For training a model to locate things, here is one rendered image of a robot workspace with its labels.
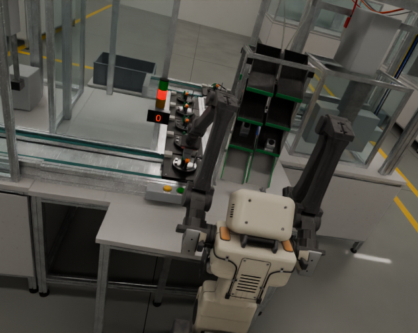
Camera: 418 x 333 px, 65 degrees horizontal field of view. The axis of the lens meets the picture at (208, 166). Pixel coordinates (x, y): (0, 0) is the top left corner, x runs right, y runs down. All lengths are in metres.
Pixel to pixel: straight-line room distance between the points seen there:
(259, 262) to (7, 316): 1.68
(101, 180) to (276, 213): 0.98
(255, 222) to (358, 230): 2.24
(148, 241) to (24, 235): 0.78
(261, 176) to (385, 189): 1.42
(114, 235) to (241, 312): 0.65
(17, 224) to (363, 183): 2.44
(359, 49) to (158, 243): 1.83
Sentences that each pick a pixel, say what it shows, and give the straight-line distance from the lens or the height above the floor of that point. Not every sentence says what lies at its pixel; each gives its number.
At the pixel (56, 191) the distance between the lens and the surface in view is 1.80.
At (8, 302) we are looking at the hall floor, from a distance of 2.46.
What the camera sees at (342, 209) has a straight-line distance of 3.02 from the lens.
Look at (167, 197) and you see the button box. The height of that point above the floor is 0.94.
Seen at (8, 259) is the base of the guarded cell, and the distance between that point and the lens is 2.27.
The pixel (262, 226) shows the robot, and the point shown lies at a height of 1.32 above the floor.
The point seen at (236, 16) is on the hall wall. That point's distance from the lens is 12.23.
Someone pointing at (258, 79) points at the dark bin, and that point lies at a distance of 1.69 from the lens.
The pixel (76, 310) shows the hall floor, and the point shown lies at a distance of 2.37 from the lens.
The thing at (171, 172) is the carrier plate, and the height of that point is 0.97.
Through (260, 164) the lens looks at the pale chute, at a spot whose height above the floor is 1.08.
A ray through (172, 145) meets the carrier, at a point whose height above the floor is 0.97.
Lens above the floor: 2.00
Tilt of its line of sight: 32 degrees down
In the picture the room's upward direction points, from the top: 16 degrees clockwise
